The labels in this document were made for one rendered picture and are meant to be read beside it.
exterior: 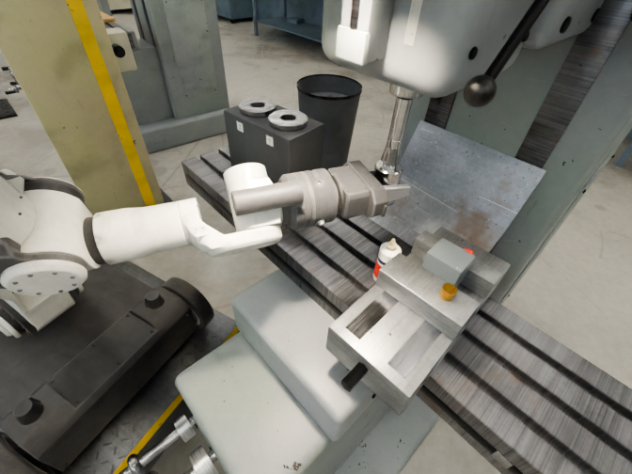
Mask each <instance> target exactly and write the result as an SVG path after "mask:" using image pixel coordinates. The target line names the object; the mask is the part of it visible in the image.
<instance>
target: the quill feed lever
mask: <svg viewBox="0 0 632 474"><path fill-rule="evenodd" d="M549 1H550V0H534V2H533V3H532V5H531V6H530V8H529V10H528V11H527V13H526V14H525V15H524V17H523V18H522V20H521V21H520V23H519V24H518V26H517V27H516V29H515V30H514V32H513V33H512V34H511V36H510V37H509V38H508V40H507V41H506V43H505V44H504V46H503V47H502V48H501V50H500V51H499V53H498V55H497V56H496V58H495V59H494V61H493V62H492V64H491V65H490V66H489V68H488V69H487V71H486V72H485V74H483V75H477V76H475V77H473V78H472V79H470V80H469V81H468V82H467V84H466V86H465V88H464V92H463V97H464V100H465V102H466V103H467V104H468V105H469V106H471V107H475V108H478V107H483V106H486V105H487V104H489V103H490V102H491V101H492V100H493V99H494V97H495V95H496V92H497V84H496V82H495V80H496V78H497V77H498V75H499V73H500V72H501V71H502V69H503V68H504V66H505V65H506V63H507V62H508V60H509V59H510V58H511V56H512V55H513V53H514V51H515V50H516V48H517V47H518V46H519V44H520V43H521V41H522V40H523V38H524V37H525V36H526V35H527V34H528V32H529V30H530V29H531V27H532V26H533V24H534V23H535V21H536V20H537V19H538V17H539V16H540V14H541V13H542V11H543V10H544V8H545V7H546V5H547V4H548V2H549Z"/></svg>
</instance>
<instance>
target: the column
mask: <svg viewBox="0 0 632 474"><path fill-rule="evenodd" d="M631 13H632V0H604V2H603V4H602V6H601V12H600V14H599V16H598V18H597V19H596V21H595V22H594V23H592V24H591V25H590V26H589V27H588V28H587V29H586V30H585V31H584V32H582V33H580V34H578V35H575V36H573V37H571V38H569V39H565V40H562V41H559V42H557V43H554V44H552V45H549V46H546V47H545V48H542V49H538V50H536V49H529V48H524V47H522V48H521V50H520V53H519V55H518V57H517V58H516V60H515V62H514V63H513V64H512V65H511V66H510V67H509V68H508V69H507V70H506V71H503V72H502V73H500V74H499V75H498V77H497V78H496V80H495V82H496V84H497V92H496V95H495V97H494V99H493V100H492V101H491V102H490V103H489V104H487V105H486V106H483V107H478V108H475V107H471V106H469V105H468V104H467V103H466V102H465V100H464V97H463V92H464V89H461V90H459V91H456V92H454V93H451V94H450V95H448V96H444V97H441V99H442V101H441V103H440V104H435V102H434V99H435V98H432V97H427V96H424V95H423V96H422V97H420V98H417V99H414V100H413V103H412V107H411V111H410V115H409V119H408V122H407V126H406V130H405V134H404V138H403V145H402V153H401V159H402V157H403V154H404V152H405V150H406V148H407V146H408V144H409V142H410V140H411V138H412V136H413V134H414V132H415V131H416V129H417V127H418V125H419V122H420V120H423V121H426V122H428V123H431V124H433V125H435V126H437V127H439V128H442V129H444V130H447V131H449V132H452V133H454V134H458V135H460V136H462V137H465V138H467V139H470V140H472V141H474V142H477V143H479V144H482V145H484V146H486V147H488V148H491V149H493V150H497V151H500V152H502V153H504V154H507V155H509V156H512V157H513V158H516V159H518V160H521V161H523V162H526V163H528V164H531V165H533V166H537V167H539V168H541V169H543V170H546V173H545V174H544V176H543V177H542V178H541V180H540V181H539V183H538V184H537V186H536V187H535V189H534V190H533V191H532V193H531V194H530V196H529V198H528V199H527V201H526V202H525V203H524V205H523V206H522V208H521V209H520V211H519V212H518V214H517V215H516V217H515V218H514V219H513V221H512V223H511V224H510V226H509V227H508V228H507V229H506V230H505V232H504V233H503V234H502V236H501V237H500V238H499V240H498V241H497V243H496V244H495V245H494V247H493V248H492V249H491V251H490V252H489V253H491V254H492V255H494V256H496V257H498V258H500V259H502V260H503V261H506V262H508V263H509V264H510V268H509V269H508V271H507V272H506V274H505V275H504V277H503V278H502V280H501V281H500V282H499V283H498V285H497V286H496V288H495V289H494V290H493V292H492V293H491V294H490V297H491V298H493V299H494V300H496V301H497V302H499V303H500V304H501V305H502V304H503V302H504V301H505V300H506V299H507V297H509V296H510V293H511V292H512V291H513V289H514V288H515V286H516V285H517V284H518V282H519V281H520V280H521V278H522V277H523V275H524V274H525V273H526V272H527V271H528V270H529V268H530V267H531V265H532V264H533V263H534V261H535V260H536V259H537V257H538V256H539V255H540V253H541V252H542V251H543V249H544V248H545V246H546V245H547V244H548V242H549V241H550V240H551V238H552V237H553V235H554V234H555V233H556V231H557V230H558V229H559V227H560V226H561V224H562V223H563V222H564V220H565V219H566V218H567V216H568V215H569V214H570V212H571V211H573V209H574V208H575V207H576V205H577V204H578V202H579V201H580V200H581V198H582V197H583V195H584V194H585V193H586V191H587V190H588V189H589V187H590V186H591V185H592V183H593V182H594V180H595V179H596V178H597V176H598V175H599V174H600V172H601V171H602V170H603V168H604V167H605V166H606V164H607V163H608V161H609V160H610V159H611V158H613V157H614V156H615V155H613V154H614V153H615V152H616V150H617V149H618V148H619V147H620V146H621V145H620V144H621V143H622V142H623V140H624V139H625V137H626V136H627V135H628V133H629V132H630V131H631V129H632V21H631V20H630V17H631Z"/></svg>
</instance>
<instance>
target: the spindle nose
mask: <svg viewBox="0 0 632 474"><path fill-rule="evenodd" d="M389 92H390V93H391V94H392V95H394V96H396V97H400V98H404V99H417V98H420V97H422V96H423V95H421V94H419V93H417V92H414V91H411V90H408V89H406V88H403V87H398V86H396V85H393V84H390V86H389Z"/></svg>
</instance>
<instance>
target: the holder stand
mask: <svg viewBox="0 0 632 474"><path fill-rule="evenodd" d="M224 117H225V123H226V129H227V136H228V142H229V154H230V160H231V167H233V166H237V165H240V164H245V163H259V164H262V165H264V166H265V169H266V173H267V177H268V178H269V179H270V181H271V182H272V183H273V184H274V183H278V181H279V179H280V177H281V176H282V175H283V174H290V173H295V172H301V171H307V170H312V169H318V168H322V156H323V142H324V124H323V123H321V122H319V121H317V120H314V119H312V118H308V117H307V115H306V114H304V113H302V112H300V111H296V110H289V109H287V108H284V107H282V106H279V105H277V104H276V103H275V102H274V101H272V100H269V99H264V98H251V99H247V100H244V101H242V102H240V104H239V105H237V106H234V107H231V108H229V109H226V110H224Z"/></svg>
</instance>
